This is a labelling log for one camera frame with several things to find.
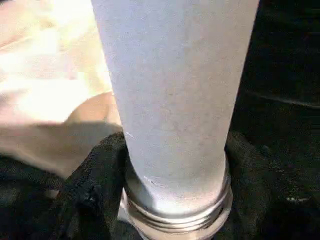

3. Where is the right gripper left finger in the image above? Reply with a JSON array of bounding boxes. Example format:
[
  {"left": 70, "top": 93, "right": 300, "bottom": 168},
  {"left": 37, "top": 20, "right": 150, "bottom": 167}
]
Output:
[{"left": 46, "top": 130, "right": 131, "bottom": 240}]

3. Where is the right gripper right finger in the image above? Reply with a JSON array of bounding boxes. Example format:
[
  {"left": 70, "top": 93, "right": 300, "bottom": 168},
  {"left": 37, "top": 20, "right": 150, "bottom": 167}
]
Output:
[{"left": 216, "top": 130, "right": 320, "bottom": 240}]

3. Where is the white plastic table top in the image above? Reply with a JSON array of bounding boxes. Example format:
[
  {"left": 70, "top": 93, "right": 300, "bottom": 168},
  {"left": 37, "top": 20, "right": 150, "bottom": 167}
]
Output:
[{"left": 0, "top": 0, "right": 234, "bottom": 240}]

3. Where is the white plastic table leg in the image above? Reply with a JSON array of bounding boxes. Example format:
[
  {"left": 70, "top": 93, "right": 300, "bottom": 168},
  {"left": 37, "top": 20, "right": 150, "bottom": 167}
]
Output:
[{"left": 90, "top": 0, "right": 260, "bottom": 221}]

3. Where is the black mat cloth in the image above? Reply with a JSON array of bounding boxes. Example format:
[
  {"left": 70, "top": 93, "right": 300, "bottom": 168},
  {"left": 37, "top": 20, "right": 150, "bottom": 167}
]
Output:
[{"left": 0, "top": 0, "right": 320, "bottom": 240}]

